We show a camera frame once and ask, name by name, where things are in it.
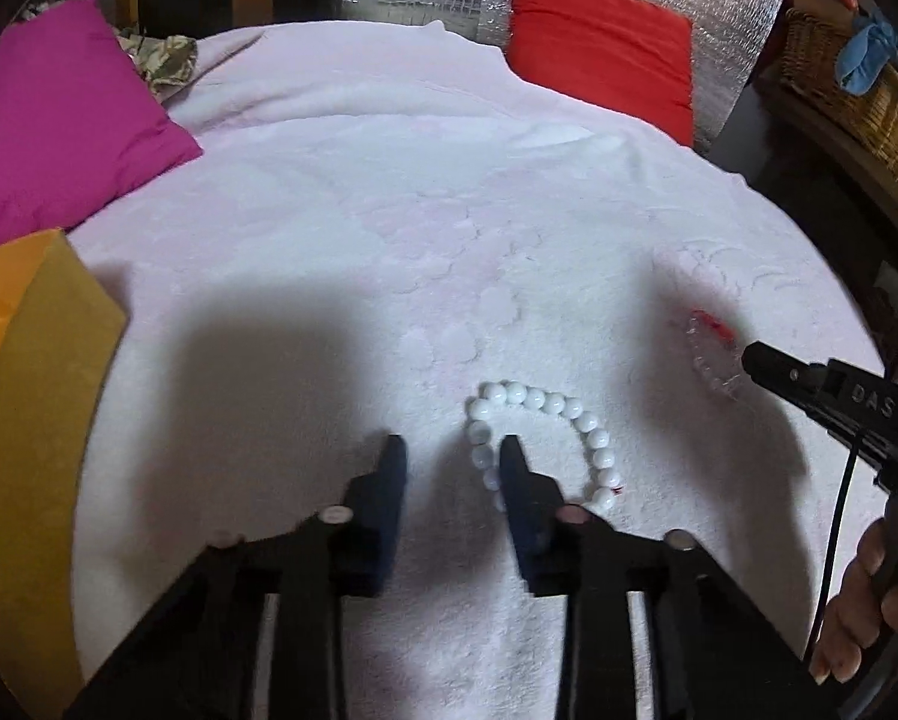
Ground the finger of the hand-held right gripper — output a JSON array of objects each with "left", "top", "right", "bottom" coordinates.
[{"left": 743, "top": 341, "right": 834, "bottom": 410}]

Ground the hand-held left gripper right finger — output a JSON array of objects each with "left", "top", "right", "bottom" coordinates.
[{"left": 498, "top": 435, "right": 841, "bottom": 720}]

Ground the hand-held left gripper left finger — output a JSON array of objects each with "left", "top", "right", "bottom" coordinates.
[{"left": 62, "top": 433, "right": 409, "bottom": 720}]

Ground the clear bead bracelet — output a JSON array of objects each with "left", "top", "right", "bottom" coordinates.
[{"left": 684, "top": 307, "right": 753, "bottom": 400}]

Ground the white bead bracelet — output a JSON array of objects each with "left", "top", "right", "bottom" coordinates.
[{"left": 464, "top": 381, "right": 624, "bottom": 517}]

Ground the yellow box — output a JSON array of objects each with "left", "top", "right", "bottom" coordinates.
[{"left": 0, "top": 229, "right": 129, "bottom": 720}]

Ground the person's right hand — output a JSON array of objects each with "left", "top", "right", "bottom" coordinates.
[{"left": 809, "top": 517, "right": 898, "bottom": 685}]

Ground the dark wooden shelf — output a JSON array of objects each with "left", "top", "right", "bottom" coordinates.
[{"left": 755, "top": 67, "right": 898, "bottom": 256}]

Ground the white towel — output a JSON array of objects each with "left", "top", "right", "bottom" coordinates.
[{"left": 66, "top": 19, "right": 888, "bottom": 720}]

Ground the wicker basket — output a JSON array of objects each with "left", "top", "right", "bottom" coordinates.
[{"left": 782, "top": 7, "right": 898, "bottom": 203}]

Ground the blue cloth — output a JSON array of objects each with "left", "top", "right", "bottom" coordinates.
[{"left": 836, "top": 19, "right": 898, "bottom": 98}]

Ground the red cushion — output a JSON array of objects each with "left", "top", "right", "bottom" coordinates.
[{"left": 509, "top": 0, "right": 696, "bottom": 147}]

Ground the camouflage cloth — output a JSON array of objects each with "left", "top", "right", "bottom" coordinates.
[{"left": 115, "top": 26, "right": 199, "bottom": 98}]

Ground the pink cushion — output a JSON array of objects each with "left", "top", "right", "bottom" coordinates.
[{"left": 0, "top": 0, "right": 204, "bottom": 260}]

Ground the black cable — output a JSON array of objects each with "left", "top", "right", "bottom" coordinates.
[{"left": 804, "top": 427, "right": 866, "bottom": 665}]

